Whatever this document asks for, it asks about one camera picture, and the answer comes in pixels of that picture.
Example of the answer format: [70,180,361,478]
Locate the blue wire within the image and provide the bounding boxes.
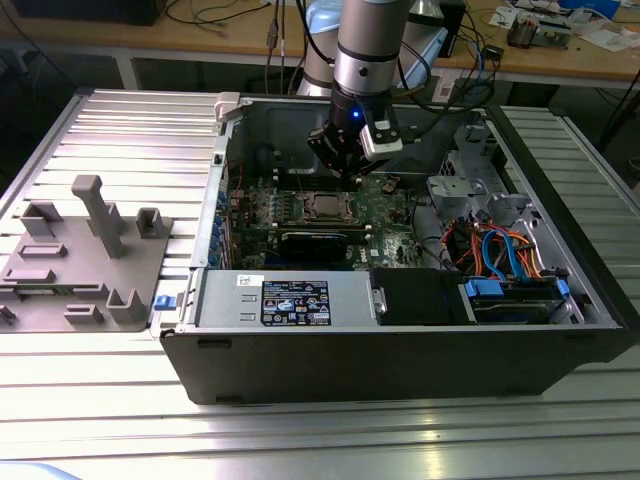
[478,223,525,285]

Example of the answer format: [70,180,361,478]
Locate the blue box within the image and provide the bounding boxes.
[558,0,623,12]

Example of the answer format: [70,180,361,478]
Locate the white papers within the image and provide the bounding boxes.
[578,28,637,53]

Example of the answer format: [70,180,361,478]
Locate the orange wire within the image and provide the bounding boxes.
[519,234,549,281]

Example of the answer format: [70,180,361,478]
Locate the silver-topped CPU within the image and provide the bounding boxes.
[313,194,344,215]

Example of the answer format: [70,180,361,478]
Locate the wooden desk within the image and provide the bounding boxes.
[0,0,640,94]

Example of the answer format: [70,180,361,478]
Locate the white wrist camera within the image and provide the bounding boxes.
[357,105,405,162]

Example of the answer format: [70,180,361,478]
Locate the white label sheet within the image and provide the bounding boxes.
[433,74,455,103]

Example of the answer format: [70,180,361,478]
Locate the grey plastic latch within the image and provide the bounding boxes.
[213,91,245,122]

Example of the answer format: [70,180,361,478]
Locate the metal socket cover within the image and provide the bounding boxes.
[302,190,360,224]

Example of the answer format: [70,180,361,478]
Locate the green circuit board device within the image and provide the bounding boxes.
[537,18,573,50]

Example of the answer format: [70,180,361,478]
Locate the green motherboard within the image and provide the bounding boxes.
[227,172,429,271]

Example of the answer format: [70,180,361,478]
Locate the black graphics card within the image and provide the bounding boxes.
[277,229,350,265]

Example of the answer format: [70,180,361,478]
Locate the pale blue teach pendant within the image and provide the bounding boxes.
[403,25,450,89]

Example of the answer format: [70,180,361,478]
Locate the copper heatsink cooler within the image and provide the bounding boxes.
[506,13,540,50]

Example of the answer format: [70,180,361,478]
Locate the metal disk bay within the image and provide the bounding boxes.
[427,124,539,236]

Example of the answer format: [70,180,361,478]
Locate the black monitor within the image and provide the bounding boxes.
[9,0,162,27]

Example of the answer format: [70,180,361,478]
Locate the black upright box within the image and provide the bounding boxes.
[439,0,468,60]

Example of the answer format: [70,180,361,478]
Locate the CPU socket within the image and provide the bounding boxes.
[298,188,362,225]

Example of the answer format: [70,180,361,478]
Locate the black PC case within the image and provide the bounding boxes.
[158,92,640,406]

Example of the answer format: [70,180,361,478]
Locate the grey parts rack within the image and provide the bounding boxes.
[0,174,176,335]

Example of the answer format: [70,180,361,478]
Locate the hard disk in blue carrier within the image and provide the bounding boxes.
[462,277,572,327]

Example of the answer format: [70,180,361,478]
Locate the silver power supply unit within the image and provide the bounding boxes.
[192,269,377,330]

